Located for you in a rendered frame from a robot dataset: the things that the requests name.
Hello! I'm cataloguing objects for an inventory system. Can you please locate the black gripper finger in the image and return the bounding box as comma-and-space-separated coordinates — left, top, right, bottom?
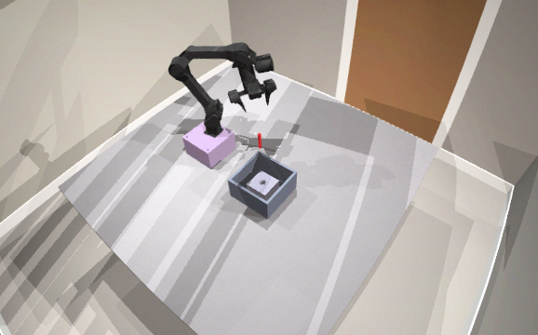
264, 91, 274, 106
235, 97, 246, 112

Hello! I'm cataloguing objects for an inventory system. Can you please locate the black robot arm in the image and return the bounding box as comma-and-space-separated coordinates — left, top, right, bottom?
168, 42, 275, 138

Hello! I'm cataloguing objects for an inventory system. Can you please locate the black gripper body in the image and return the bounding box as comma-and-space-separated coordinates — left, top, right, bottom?
228, 73, 277, 103

